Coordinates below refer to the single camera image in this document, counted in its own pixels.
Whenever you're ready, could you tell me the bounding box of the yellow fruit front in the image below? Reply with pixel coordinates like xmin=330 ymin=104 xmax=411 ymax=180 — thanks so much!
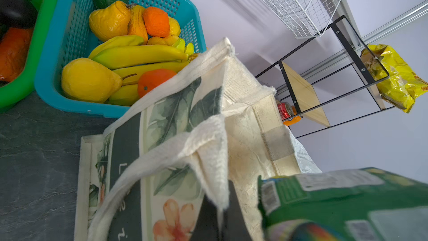
xmin=61 ymin=58 xmax=123 ymax=103

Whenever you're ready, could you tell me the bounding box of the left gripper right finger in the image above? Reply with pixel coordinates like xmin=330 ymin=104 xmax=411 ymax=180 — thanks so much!
xmin=223 ymin=180 xmax=252 ymax=241

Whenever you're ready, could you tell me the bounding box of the teal plastic basket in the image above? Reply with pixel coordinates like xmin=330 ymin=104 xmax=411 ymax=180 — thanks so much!
xmin=34 ymin=0 xmax=207 ymax=119

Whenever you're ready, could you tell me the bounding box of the red tomato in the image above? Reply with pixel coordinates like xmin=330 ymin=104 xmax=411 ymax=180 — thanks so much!
xmin=1 ymin=27 xmax=33 ymax=82

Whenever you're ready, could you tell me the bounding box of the dark purple eggplant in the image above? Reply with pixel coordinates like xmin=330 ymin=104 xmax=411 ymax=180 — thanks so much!
xmin=1 ymin=0 xmax=38 ymax=29

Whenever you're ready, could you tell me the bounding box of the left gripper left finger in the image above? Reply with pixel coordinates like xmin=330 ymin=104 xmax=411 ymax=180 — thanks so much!
xmin=190 ymin=196 xmax=224 ymax=241

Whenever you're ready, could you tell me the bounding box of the orange fruit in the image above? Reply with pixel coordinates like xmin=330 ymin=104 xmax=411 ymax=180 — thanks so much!
xmin=138 ymin=69 xmax=177 ymax=98
xmin=143 ymin=7 xmax=170 ymax=37

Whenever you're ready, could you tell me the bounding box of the orange fruit back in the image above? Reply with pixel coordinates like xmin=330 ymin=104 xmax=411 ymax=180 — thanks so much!
xmin=143 ymin=7 xmax=170 ymax=37

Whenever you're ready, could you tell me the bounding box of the black wooden shelf rack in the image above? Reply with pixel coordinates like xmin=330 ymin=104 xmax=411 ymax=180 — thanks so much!
xmin=255 ymin=15 xmax=394 ymax=139

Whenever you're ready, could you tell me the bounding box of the yellow chip bag right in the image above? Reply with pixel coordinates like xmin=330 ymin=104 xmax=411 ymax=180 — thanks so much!
xmin=360 ymin=44 xmax=428 ymax=113

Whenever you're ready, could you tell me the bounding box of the green plastic basket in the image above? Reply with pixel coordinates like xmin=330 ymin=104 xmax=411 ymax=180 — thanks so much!
xmin=1 ymin=0 xmax=58 ymax=113

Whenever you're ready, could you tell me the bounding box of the yellow pear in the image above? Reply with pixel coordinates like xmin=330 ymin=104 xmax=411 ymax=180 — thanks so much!
xmin=89 ymin=1 xmax=131 ymax=42

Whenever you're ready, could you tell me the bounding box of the orange pear behind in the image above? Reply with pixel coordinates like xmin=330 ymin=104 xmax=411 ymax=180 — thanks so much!
xmin=128 ymin=4 xmax=148 ymax=45

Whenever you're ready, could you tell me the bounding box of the yellow lemon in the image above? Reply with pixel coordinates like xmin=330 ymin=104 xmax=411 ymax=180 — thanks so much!
xmin=168 ymin=17 xmax=181 ymax=36

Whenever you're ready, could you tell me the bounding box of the red soda can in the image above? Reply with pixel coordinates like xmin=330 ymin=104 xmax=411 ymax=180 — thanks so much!
xmin=277 ymin=102 xmax=295 ymax=120

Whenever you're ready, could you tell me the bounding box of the green snack bag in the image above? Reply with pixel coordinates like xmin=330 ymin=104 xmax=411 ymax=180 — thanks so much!
xmin=257 ymin=167 xmax=428 ymax=241

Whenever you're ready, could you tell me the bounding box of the banana bunch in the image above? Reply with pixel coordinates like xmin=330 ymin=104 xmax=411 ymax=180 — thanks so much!
xmin=88 ymin=36 xmax=197 ymax=106

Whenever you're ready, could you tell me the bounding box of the orange fruit front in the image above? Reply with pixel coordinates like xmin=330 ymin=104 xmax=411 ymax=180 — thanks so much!
xmin=138 ymin=69 xmax=177 ymax=98

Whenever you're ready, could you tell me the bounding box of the white plastic grocery bag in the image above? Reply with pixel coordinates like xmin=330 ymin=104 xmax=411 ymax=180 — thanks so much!
xmin=290 ymin=133 xmax=322 ymax=174

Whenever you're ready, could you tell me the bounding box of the cream canvas tote bag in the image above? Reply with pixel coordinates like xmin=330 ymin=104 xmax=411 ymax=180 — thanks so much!
xmin=74 ymin=39 xmax=300 ymax=241

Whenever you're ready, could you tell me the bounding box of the orange soda can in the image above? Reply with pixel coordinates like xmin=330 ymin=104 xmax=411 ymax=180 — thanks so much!
xmin=283 ymin=106 xmax=302 ymax=127

